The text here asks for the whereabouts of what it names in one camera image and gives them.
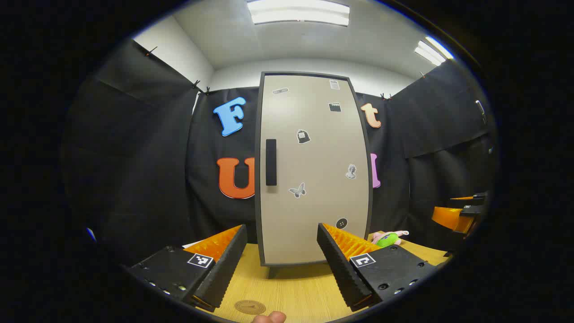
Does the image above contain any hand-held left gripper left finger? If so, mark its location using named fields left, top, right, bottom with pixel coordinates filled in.
left=128, top=224, right=248, bottom=313

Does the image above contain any light grey cabinet door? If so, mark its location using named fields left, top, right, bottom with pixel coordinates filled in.
left=255, top=71, right=374, bottom=267

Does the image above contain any green and pink plush toy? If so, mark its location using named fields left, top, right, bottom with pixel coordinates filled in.
left=371, top=231, right=409, bottom=248

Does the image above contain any small ceiling light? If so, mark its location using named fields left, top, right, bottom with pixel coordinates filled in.
left=413, top=36, right=454, bottom=67

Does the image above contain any black cabinet door handle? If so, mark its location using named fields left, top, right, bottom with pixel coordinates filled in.
left=265, top=139, right=277, bottom=186

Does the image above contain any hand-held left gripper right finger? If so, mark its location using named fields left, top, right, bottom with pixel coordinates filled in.
left=317, top=223, right=438, bottom=312

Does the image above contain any long ceiling light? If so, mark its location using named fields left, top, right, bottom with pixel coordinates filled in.
left=246, top=0, right=350, bottom=26

